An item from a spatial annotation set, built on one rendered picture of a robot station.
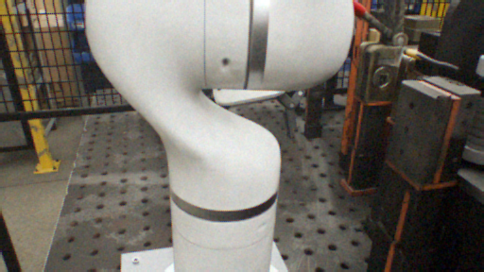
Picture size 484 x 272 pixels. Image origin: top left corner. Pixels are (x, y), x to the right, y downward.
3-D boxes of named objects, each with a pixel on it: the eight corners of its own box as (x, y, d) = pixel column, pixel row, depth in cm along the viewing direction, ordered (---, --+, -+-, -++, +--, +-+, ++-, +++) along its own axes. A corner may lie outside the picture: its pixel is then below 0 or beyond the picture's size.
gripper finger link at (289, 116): (281, 92, 52) (290, 139, 51) (303, 87, 51) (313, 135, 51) (280, 94, 55) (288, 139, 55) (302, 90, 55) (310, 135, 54)
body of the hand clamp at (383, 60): (377, 193, 89) (405, 46, 74) (351, 196, 88) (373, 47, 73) (364, 179, 94) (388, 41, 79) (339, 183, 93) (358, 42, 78)
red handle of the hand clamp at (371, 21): (405, 37, 74) (350, -8, 68) (398, 46, 75) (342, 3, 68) (392, 33, 78) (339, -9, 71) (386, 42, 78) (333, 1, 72)
